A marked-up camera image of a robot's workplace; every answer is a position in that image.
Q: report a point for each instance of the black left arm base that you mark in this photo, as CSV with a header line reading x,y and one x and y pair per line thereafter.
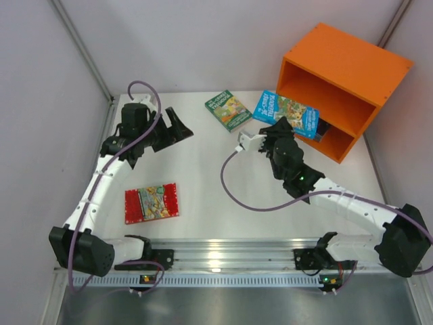
x,y
165,257

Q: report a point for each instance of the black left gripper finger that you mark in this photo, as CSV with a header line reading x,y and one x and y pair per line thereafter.
x,y
177,130
164,140

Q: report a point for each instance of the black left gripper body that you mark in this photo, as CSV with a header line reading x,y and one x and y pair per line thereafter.
x,y
166,132

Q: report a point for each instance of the blue 26-Storey Treehouse book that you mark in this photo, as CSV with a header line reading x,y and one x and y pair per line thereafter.
x,y
302,118

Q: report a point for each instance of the aluminium mounting rail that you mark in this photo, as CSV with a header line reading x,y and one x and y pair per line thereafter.
x,y
225,263

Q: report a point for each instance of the orange wooden shelf cabinet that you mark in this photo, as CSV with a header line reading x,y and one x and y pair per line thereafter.
x,y
347,79

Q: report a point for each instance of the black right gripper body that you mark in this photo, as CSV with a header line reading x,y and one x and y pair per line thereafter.
x,y
274,134

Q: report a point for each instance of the purple Robinson Crusoe book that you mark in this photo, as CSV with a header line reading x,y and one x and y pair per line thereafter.
x,y
322,128

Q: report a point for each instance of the green Treehouse book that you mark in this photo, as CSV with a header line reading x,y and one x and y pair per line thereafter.
x,y
228,110

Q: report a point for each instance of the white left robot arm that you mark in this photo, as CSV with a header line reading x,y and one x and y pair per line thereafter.
x,y
78,245

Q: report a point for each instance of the red comic cover book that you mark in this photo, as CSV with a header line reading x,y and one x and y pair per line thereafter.
x,y
151,203

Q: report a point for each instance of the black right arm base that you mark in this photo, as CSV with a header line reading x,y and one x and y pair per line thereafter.
x,y
310,261

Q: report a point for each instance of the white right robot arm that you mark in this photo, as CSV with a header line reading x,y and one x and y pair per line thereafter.
x,y
397,238

